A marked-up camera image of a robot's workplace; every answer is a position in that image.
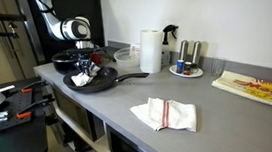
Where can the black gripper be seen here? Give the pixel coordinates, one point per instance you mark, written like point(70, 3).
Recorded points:
point(84, 58)

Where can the white red-striped towel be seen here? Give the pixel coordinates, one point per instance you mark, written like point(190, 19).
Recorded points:
point(80, 80)
point(175, 115)

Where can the black frying pan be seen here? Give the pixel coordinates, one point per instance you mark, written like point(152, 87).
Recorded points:
point(105, 79)

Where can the white paper towel roll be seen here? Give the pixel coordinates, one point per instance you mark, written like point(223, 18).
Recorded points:
point(150, 50)

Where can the folded white red-striped towel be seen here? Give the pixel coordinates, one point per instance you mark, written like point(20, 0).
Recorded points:
point(175, 115)

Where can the red mug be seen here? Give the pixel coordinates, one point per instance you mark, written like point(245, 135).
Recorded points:
point(98, 59)

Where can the black pot with glass lid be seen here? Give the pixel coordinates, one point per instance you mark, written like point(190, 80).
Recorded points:
point(61, 65)

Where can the clear plastic container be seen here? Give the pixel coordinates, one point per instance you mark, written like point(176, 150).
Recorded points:
point(124, 58)

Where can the built-in microwave oven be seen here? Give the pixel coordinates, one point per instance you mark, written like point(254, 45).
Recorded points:
point(72, 110)

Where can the white red labelled packet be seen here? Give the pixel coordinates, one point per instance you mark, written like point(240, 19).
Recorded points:
point(135, 49)

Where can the black refrigerator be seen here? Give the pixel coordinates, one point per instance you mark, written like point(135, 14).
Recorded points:
point(79, 0)

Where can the spray bottle with black trigger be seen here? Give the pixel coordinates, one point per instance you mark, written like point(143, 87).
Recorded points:
point(167, 30)

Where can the blue spice jar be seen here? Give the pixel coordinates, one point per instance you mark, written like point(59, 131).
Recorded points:
point(179, 66)

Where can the black perforated robot table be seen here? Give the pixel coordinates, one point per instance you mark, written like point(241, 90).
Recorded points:
point(13, 134)

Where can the steel spice grinder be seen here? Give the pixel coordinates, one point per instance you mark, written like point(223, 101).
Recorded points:
point(183, 50)
point(196, 51)

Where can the small dark jar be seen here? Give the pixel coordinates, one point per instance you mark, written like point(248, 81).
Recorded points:
point(187, 67)

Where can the small white plate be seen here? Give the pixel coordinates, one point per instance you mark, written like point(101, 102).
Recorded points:
point(196, 73)

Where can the clear drinking glass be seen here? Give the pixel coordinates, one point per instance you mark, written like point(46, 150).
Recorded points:
point(218, 67)

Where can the yellow red printed bag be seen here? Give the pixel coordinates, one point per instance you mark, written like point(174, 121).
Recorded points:
point(258, 91)

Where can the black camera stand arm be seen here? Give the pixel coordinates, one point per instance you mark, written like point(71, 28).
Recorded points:
point(7, 16)

